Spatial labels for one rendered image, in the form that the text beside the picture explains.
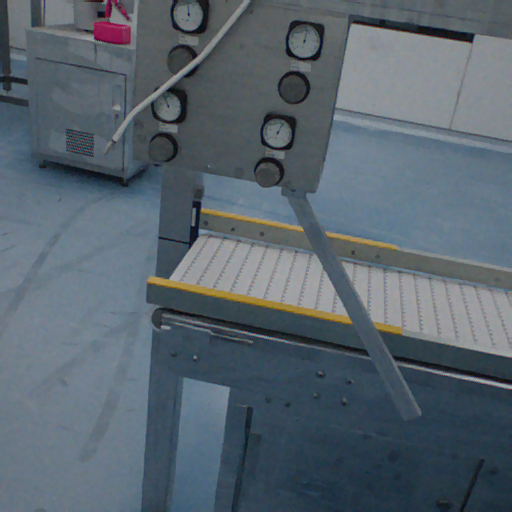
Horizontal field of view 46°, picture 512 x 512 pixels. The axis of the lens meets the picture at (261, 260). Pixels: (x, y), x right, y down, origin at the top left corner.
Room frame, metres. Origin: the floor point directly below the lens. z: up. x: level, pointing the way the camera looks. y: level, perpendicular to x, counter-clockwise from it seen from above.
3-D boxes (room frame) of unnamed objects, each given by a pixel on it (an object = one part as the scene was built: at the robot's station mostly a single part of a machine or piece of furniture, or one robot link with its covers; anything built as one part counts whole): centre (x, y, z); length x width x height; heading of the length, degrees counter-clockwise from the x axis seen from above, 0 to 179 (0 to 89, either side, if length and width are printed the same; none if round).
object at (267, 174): (0.64, 0.01, 1.03); 0.03 x 0.03 x 0.04; 84
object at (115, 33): (3.27, 0.93, 0.80); 0.16 x 0.12 x 0.09; 79
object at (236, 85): (0.71, 0.05, 1.11); 0.22 x 0.11 x 0.20; 84
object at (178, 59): (0.66, 0.11, 1.13); 0.03 x 0.02 x 0.04; 84
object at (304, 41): (0.65, -0.01, 1.17); 0.04 x 0.01 x 0.04; 84
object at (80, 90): (3.49, 1.04, 0.38); 0.63 x 0.57 x 0.76; 79
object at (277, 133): (0.65, 0.00, 1.07); 0.04 x 0.01 x 0.04; 84
